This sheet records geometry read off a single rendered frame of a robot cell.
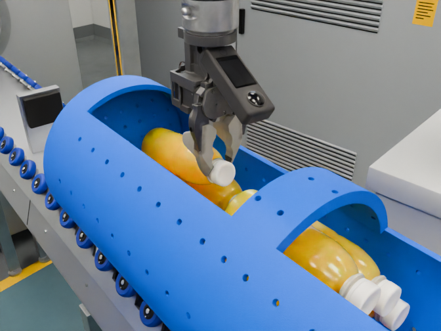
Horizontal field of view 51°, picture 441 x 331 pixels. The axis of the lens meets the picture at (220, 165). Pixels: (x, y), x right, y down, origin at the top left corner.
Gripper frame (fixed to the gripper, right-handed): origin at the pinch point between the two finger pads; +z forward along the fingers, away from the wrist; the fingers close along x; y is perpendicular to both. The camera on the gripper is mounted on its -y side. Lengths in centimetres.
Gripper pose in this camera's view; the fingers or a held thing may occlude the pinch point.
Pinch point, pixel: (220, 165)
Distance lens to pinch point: 69.8
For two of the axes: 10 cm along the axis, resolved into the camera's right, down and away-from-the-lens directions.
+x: -7.7, 3.2, -5.4
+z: 0.0, 8.6, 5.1
